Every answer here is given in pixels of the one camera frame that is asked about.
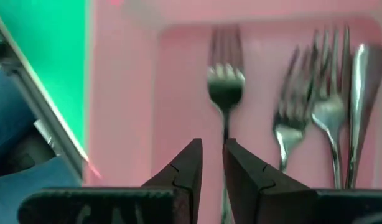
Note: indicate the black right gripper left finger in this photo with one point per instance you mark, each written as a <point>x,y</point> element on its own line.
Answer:
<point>184,186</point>

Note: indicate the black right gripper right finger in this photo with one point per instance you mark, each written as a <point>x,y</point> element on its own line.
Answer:
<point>247,180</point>

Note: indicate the pink plastic bin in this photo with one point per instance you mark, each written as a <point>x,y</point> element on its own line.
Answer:
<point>122,93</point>

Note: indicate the person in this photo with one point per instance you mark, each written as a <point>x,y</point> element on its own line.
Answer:
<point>10,109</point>

